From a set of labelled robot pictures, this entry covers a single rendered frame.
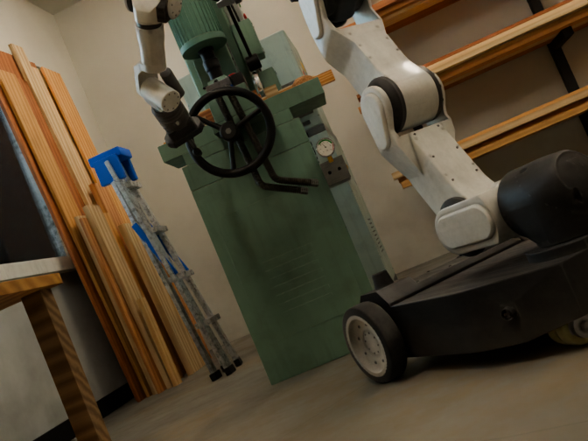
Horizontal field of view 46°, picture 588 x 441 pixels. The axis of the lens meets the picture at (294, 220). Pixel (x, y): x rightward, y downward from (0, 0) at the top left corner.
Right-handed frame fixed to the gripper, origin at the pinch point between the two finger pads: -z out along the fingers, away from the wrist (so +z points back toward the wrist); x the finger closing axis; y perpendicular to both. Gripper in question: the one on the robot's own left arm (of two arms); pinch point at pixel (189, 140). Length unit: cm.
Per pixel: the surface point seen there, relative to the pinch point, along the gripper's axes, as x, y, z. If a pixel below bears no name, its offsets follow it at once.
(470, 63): 162, 92, -171
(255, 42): 41, 55, -32
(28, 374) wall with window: -117, 29, -100
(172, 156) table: -8.1, 17.4, -20.4
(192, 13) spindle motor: 25, 55, -4
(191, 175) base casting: -6.4, 9.4, -24.7
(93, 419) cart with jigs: -45, -80, 33
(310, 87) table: 43.7, 8.8, -18.9
